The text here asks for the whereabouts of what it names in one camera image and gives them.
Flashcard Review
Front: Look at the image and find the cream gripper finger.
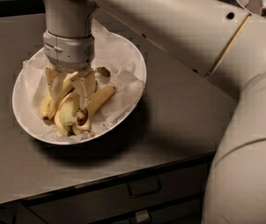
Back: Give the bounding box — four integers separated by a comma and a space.
71, 69, 96, 109
45, 63, 66, 100

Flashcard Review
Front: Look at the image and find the lower dark drawer front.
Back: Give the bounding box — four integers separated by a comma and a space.
105, 198, 201, 224

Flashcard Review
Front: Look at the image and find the white oval bowl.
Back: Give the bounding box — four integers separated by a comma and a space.
11, 31, 147, 146

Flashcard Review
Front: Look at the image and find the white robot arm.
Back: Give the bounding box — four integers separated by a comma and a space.
74, 0, 266, 224

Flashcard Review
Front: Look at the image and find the dark drawer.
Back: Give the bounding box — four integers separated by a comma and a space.
29, 164, 207, 224
105, 198, 201, 224

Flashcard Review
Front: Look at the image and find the upper dark drawer front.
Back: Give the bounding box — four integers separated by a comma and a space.
29, 164, 207, 224

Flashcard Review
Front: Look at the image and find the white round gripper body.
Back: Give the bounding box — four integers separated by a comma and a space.
43, 31, 95, 73

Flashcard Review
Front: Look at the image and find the black upper drawer handle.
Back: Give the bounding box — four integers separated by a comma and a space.
127, 176, 161, 198

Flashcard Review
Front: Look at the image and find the left dark cabinet front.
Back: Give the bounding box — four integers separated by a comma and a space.
0, 203, 46, 224

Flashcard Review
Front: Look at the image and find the white label on drawer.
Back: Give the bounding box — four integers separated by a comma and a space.
134, 210, 151, 224

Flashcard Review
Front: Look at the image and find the white paper liner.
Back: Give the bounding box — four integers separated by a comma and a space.
22, 18, 146, 143

